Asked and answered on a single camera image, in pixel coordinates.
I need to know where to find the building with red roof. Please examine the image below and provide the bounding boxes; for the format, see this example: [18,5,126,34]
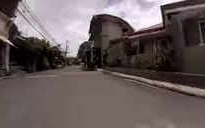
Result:
[108,22,173,70]

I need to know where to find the two-storey grey building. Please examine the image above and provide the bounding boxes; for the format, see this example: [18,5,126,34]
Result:
[86,13,135,70]

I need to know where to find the pale concrete kerb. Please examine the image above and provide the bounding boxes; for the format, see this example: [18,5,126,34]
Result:
[98,68,205,101]

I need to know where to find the row of trees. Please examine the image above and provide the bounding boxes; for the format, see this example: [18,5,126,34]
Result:
[10,35,66,73]

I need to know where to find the overhead wires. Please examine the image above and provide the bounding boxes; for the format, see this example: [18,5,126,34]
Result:
[15,0,63,48]

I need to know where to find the utility pole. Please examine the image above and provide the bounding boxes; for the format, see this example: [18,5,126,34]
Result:
[63,39,70,66]

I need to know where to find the green hedge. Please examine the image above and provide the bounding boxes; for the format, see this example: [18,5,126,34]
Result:
[127,49,178,72]

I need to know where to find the grey asphalt road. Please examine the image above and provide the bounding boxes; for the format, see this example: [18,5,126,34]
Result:
[0,64,205,128]

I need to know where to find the grey building with window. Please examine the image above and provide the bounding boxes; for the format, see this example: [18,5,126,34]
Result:
[159,0,205,76]

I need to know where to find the tree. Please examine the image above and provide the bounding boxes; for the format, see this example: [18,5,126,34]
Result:
[76,40,92,63]

